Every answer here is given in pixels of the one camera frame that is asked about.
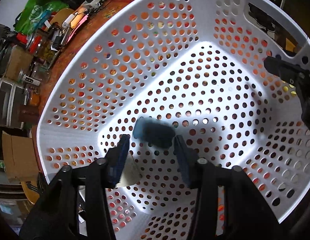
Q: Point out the blue plug adapter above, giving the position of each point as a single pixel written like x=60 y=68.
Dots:
x=155 y=132

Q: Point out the white perforated plastic basket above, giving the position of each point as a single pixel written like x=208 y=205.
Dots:
x=69 y=137

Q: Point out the small orange jar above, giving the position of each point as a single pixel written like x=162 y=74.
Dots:
x=34 y=99

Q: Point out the open cardboard box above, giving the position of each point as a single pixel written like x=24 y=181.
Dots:
x=17 y=157

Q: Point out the pickle jar with red lid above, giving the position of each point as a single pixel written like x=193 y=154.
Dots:
x=46 y=50

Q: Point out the black charger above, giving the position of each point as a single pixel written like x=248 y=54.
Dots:
x=57 y=40

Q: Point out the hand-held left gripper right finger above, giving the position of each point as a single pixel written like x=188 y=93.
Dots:
x=183 y=160

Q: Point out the green shopping bag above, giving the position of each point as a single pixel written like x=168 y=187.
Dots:
x=37 y=10

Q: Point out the brown ceramic mug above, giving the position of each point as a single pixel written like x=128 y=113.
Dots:
x=27 y=114

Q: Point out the brown cardboard box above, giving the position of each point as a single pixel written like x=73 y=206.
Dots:
x=17 y=62

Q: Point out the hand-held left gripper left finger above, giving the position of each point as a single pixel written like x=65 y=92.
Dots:
x=119 y=160

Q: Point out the white triangular piece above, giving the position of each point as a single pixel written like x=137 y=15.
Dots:
x=130 y=172

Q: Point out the tiered mesh food cover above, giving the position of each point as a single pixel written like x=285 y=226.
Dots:
x=7 y=100

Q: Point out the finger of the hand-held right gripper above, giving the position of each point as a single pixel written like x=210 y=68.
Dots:
x=282 y=66

